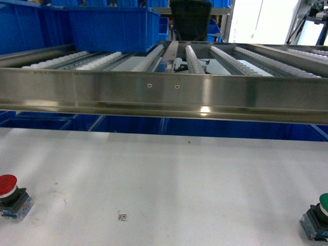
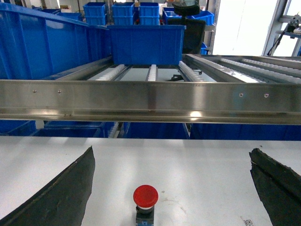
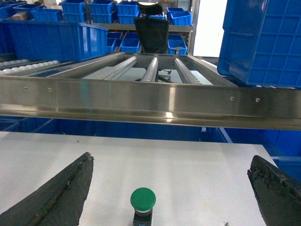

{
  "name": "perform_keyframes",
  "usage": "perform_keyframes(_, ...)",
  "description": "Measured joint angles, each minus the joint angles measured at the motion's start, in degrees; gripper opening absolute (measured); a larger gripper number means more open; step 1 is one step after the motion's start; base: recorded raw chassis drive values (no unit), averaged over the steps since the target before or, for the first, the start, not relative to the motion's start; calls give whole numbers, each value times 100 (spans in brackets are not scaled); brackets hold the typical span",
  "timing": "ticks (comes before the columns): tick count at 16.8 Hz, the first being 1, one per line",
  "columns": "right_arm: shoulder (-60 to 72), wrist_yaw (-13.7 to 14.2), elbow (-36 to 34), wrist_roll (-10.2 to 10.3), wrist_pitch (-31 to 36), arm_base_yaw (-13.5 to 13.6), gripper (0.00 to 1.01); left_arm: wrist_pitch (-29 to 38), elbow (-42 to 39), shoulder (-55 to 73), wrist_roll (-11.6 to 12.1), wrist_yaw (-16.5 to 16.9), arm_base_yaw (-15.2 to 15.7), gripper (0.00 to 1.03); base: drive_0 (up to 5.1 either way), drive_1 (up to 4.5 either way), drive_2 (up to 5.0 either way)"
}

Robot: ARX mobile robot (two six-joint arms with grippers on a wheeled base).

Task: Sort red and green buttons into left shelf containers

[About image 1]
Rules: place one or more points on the red mushroom push button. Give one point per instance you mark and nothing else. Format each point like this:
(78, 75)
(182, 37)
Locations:
(15, 202)

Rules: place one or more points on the stainless steel roller shelf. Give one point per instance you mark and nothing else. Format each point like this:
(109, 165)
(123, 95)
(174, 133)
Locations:
(274, 83)

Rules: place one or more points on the large blue bin on shelf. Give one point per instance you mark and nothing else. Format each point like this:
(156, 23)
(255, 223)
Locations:
(123, 29)

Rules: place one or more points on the small QR code sticker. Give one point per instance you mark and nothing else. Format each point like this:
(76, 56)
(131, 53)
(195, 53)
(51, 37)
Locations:
(123, 215)

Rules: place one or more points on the blue bin far left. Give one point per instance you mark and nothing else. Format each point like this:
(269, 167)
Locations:
(27, 26)

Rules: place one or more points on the green mushroom push button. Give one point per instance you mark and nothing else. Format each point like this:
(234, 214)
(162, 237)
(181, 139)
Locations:
(314, 221)

